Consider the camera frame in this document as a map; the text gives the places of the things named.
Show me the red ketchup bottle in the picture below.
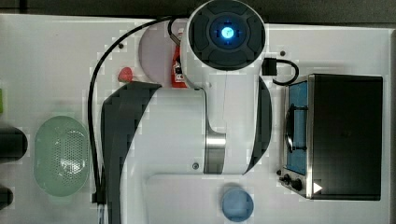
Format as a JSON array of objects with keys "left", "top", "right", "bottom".
[{"left": 171, "top": 45, "right": 186, "bottom": 89}]

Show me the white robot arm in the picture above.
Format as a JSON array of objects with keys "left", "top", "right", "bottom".
[{"left": 101, "top": 0, "right": 272, "bottom": 224}]

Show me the grey oval plate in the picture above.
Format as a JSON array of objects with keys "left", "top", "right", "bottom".
[{"left": 138, "top": 21, "right": 176, "bottom": 88}]

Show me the red strawberry toy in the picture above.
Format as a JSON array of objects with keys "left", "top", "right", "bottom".
[{"left": 118, "top": 67, "right": 134, "bottom": 83}]

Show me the blue bowl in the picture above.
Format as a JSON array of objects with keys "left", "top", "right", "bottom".
[{"left": 221, "top": 187, "right": 254, "bottom": 222}]

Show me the black toaster oven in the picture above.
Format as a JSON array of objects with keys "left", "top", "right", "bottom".
[{"left": 277, "top": 74, "right": 383, "bottom": 201}]

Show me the green perforated oval basket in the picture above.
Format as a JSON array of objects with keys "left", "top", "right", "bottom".
[{"left": 34, "top": 116, "right": 90, "bottom": 197}]

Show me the black cylinder cup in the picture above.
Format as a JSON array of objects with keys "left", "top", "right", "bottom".
[
  {"left": 0, "top": 186, "right": 14, "bottom": 210},
  {"left": 0, "top": 127, "right": 28, "bottom": 163}
]

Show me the black usb cable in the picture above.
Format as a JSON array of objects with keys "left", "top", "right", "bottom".
[{"left": 262, "top": 58, "right": 300, "bottom": 87}]

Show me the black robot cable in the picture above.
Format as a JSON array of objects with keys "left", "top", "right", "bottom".
[{"left": 87, "top": 16, "right": 173, "bottom": 206}]

